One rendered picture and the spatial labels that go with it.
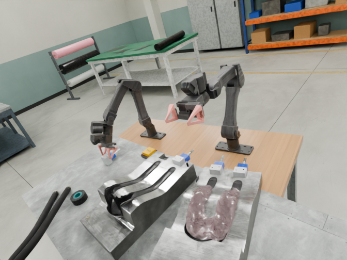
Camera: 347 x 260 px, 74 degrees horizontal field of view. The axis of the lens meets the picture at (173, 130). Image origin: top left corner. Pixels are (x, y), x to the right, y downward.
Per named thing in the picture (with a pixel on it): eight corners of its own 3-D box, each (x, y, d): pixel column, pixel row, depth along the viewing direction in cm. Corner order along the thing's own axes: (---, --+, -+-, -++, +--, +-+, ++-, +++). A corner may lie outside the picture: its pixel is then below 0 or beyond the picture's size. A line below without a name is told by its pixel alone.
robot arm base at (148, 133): (157, 130, 149) (163, 124, 154) (136, 127, 161) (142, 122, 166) (160, 140, 153) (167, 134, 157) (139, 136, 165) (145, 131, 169)
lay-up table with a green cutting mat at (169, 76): (131, 78, 636) (118, 41, 587) (206, 76, 488) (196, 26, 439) (100, 96, 566) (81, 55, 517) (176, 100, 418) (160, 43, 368)
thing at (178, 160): (190, 152, 121) (188, 144, 118) (198, 155, 117) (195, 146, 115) (174, 167, 114) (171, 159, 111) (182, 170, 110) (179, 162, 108)
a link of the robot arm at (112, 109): (104, 121, 134) (126, 74, 133) (99, 117, 141) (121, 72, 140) (122, 128, 142) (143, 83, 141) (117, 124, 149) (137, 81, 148)
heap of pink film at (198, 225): (202, 184, 100) (199, 171, 96) (244, 190, 91) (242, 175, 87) (178, 237, 81) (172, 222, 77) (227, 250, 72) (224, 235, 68)
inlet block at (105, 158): (119, 151, 154) (116, 145, 151) (123, 153, 150) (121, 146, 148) (104, 163, 146) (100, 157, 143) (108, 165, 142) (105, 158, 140)
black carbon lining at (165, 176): (157, 162, 120) (152, 148, 115) (179, 172, 109) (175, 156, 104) (103, 209, 101) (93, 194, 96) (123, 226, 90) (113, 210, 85)
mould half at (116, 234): (161, 162, 130) (155, 143, 124) (197, 177, 113) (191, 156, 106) (85, 228, 103) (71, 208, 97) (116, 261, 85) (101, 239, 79)
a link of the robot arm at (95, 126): (93, 135, 133) (94, 115, 130) (89, 131, 140) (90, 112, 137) (112, 135, 139) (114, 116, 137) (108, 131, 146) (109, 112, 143)
